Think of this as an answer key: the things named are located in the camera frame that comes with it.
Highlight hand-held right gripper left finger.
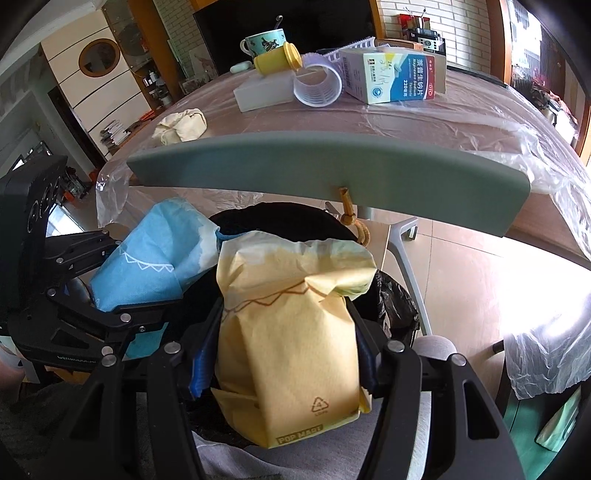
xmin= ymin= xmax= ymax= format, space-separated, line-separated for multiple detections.
xmin=60 ymin=301 xmax=225 ymax=480

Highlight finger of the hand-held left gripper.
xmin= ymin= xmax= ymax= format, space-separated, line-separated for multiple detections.
xmin=9 ymin=285 xmax=185 ymax=371
xmin=44 ymin=228 xmax=122 ymax=283

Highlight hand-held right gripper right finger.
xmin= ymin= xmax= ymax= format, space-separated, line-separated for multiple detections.
xmin=350 ymin=301 xmax=523 ymax=480

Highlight blue paper bag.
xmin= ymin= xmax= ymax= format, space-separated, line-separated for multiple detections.
xmin=90 ymin=198 xmax=222 ymax=361

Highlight yellow paper bag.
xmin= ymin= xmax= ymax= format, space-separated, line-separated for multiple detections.
xmin=211 ymin=230 xmax=377 ymax=449

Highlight black trash bin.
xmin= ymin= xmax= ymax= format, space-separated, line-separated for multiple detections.
xmin=187 ymin=200 xmax=422 ymax=462

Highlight clear ribbed measuring cup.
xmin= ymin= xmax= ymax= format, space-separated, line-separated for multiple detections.
xmin=294 ymin=53 xmax=344 ymax=107

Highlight yellow lidded cup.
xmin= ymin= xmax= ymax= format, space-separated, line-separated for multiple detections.
xmin=253 ymin=41 xmax=303 ymax=76

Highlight cardboard medicine box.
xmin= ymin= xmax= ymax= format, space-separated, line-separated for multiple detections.
xmin=339 ymin=46 xmax=448 ymax=105

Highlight person's left forearm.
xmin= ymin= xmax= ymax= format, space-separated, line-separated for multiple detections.
xmin=0 ymin=360 xmax=95 ymax=480

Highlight person's grey pants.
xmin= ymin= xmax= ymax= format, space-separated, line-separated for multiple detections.
xmin=193 ymin=399 xmax=419 ymax=480

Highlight grey chair leg base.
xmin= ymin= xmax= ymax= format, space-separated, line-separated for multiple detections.
xmin=358 ymin=208 xmax=435 ymax=337

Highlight stack of magazines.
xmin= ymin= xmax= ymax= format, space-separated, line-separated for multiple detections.
xmin=99 ymin=120 xmax=129 ymax=149

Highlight white cabinet with round mirror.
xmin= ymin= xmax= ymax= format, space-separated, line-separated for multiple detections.
xmin=41 ymin=9 xmax=161 ymax=162

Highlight clear plastic sheet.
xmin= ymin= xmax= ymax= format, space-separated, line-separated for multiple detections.
xmin=503 ymin=314 xmax=591 ymax=402

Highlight cream crumpled cloth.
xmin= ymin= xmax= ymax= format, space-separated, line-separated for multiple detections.
xmin=152 ymin=108 xmax=208 ymax=145

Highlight clear plastic table cover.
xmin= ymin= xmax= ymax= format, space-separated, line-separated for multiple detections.
xmin=95 ymin=39 xmax=591 ymax=271

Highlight white rectangular box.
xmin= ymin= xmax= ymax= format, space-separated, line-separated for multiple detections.
xmin=233 ymin=73 xmax=301 ymax=113

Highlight black television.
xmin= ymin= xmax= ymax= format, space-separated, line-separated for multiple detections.
xmin=193 ymin=0 xmax=380 ymax=77

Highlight teal patterned mug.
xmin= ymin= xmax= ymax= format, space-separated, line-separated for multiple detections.
xmin=239 ymin=28 xmax=287 ymax=63

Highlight lavender plastic comb basket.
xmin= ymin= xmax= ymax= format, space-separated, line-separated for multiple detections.
xmin=323 ymin=37 xmax=378 ymax=64

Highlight brown cord strap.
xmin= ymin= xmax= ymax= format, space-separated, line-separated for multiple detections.
xmin=338 ymin=186 xmax=373 ymax=247

